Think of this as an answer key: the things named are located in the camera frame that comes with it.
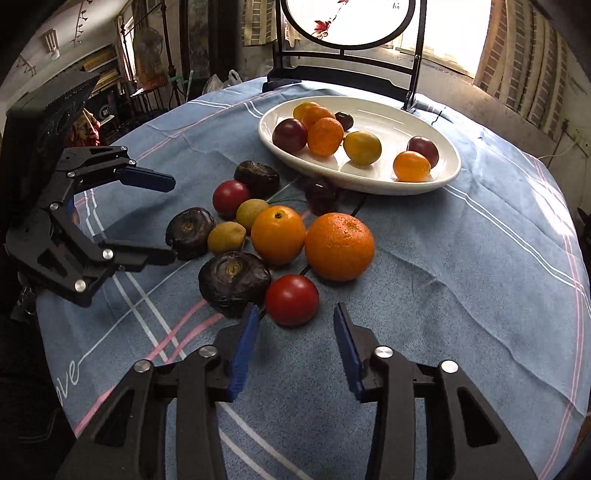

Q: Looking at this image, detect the small orange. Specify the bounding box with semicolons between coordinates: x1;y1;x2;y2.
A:
207;221;246;255

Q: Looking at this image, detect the dark water chestnut back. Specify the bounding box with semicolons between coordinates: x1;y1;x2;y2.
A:
233;160;280;200

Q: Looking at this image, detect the dark red plum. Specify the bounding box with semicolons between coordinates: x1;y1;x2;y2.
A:
273;118;308;154
407;136;440;168

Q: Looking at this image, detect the red cherry tomato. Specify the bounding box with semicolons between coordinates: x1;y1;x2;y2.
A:
266;274;320;328
212;180;250;218

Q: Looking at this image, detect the dark cherry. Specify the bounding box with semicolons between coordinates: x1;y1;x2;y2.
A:
304;178;341;216
335;111;355;132

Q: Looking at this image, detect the large orange mandarin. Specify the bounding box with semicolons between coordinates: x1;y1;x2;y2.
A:
304;213;375;282

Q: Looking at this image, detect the dark cherry front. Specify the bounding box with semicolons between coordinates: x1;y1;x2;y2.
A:
335;111;355;132

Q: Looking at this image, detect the yellow-green plum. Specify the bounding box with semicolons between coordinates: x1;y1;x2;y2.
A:
342;131;382;167

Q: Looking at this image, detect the white plastic bag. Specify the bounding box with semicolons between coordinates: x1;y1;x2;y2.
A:
202;69;242;95

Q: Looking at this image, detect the blue plaid tablecloth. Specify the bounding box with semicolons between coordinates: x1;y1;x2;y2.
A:
37;79;590;479

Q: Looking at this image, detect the left checkered curtain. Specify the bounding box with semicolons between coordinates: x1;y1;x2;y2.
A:
240;0;277;47

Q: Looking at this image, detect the checkered curtain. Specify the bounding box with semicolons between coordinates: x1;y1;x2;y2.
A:
240;0;277;47
474;0;569;139

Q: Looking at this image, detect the white ceramic plate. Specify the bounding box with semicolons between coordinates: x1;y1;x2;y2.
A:
259;96;462;196

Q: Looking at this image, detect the round bird painting screen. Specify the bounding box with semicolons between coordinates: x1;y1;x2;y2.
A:
263;0;428;112

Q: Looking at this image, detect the window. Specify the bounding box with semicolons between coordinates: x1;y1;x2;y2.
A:
386;0;493;79

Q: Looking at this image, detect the right checkered curtain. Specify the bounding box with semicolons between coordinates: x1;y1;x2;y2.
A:
474;0;569;139

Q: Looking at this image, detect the phone on gripper mount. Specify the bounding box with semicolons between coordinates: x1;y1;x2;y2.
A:
1;70;99;207

